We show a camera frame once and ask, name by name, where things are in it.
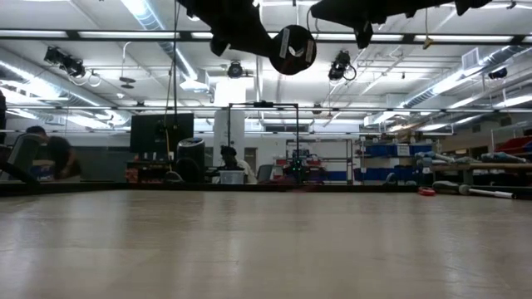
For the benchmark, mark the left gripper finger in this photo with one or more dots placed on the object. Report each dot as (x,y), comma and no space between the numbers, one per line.
(262,41)

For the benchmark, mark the thin black hanging pole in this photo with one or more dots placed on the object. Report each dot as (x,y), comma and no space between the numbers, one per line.
(174,83)

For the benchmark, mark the hanging yellow plug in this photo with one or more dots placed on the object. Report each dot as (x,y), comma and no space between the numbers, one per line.
(428,41)

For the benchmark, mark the black overhead light beam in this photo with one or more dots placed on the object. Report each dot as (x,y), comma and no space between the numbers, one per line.
(124,36)

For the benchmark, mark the person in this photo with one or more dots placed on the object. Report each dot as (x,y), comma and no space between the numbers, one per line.
(60,153)
(239,164)

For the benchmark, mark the black monitor screen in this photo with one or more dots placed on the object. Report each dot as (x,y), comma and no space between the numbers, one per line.
(145,133)

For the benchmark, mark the white plastic container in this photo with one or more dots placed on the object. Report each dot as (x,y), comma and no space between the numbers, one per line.
(231,177)

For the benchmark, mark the red utility knife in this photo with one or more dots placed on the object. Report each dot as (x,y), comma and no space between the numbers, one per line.
(426,191)

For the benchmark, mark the wooden workbench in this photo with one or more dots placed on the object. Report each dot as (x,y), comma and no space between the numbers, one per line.
(482,167)

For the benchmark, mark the red storage bin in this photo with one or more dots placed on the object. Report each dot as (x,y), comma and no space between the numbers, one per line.
(513,145)

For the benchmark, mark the grey blue office chair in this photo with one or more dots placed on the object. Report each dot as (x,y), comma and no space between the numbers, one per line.
(25,153)

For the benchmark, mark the black mounted camera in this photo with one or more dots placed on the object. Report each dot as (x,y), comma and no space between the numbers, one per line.
(338,66)
(68,62)
(234,70)

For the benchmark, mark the black background rig frame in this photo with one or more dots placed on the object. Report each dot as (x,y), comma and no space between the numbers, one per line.
(297,124)

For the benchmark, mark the black aluminium table frame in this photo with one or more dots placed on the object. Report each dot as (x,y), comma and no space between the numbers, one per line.
(124,189)

